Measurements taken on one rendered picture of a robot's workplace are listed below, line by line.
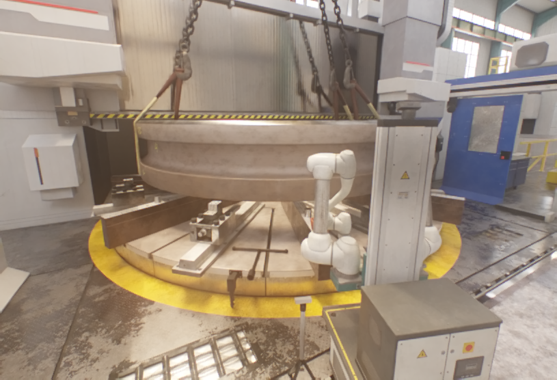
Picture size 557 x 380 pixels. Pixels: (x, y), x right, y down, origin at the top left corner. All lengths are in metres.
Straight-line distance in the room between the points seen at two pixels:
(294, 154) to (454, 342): 2.12
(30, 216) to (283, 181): 4.51
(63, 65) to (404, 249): 3.58
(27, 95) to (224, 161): 2.75
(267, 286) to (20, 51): 3.37
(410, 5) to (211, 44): 4.22
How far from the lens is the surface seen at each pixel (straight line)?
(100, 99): 4.53
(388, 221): 1.65
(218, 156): 3.11
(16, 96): 4.73
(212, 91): 5.58
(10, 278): 4.14
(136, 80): 5.44
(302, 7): 6.68
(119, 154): 8.19
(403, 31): 6.71
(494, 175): 7.07
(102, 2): 4.17
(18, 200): 5.95
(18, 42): 3.73
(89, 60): 3.59
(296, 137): 2.79
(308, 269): 2.70
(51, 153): 5.27
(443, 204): 4.36
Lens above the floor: 1.78
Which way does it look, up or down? 12 degrees down
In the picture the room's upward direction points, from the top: straight up
